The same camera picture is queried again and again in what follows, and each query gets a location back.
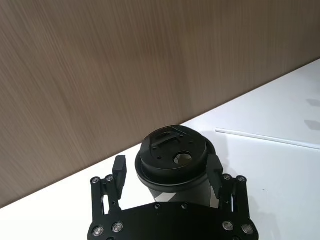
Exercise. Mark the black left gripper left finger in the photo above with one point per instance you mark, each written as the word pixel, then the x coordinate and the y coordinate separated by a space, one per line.
pixel 119 175

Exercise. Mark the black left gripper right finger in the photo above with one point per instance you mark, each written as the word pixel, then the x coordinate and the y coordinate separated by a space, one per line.
pixel 215 175

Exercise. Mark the black plastic cup lid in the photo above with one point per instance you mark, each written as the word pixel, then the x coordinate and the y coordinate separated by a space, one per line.
pixel 172 160

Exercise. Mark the thin white straw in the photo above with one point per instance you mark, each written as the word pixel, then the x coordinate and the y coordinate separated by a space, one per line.
pixel 262 137

